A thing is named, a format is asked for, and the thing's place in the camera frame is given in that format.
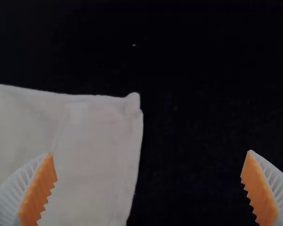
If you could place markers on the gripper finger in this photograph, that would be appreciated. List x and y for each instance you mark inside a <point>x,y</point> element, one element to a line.
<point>264,195</point>
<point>30,195</point>

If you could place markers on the pale towel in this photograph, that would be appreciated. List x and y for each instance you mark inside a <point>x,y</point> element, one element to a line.
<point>85,141</point>

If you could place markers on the black mat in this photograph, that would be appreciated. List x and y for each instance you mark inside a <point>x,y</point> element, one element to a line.
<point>202,94</point>

